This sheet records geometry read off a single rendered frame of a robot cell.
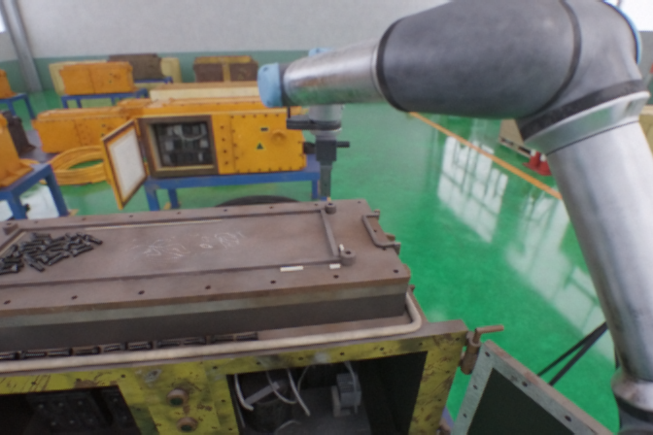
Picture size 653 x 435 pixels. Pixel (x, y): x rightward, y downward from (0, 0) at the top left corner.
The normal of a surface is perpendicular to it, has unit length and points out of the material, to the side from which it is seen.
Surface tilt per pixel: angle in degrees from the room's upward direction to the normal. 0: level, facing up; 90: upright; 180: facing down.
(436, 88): 114
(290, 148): 90
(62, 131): 90
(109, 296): 0
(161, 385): 90
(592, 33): 71
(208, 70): 90
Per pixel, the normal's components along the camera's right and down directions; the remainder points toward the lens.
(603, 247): -0.88, 0.24
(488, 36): -0.32, 0.11
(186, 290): 0.00, -0.88
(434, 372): 0.15, 0.48
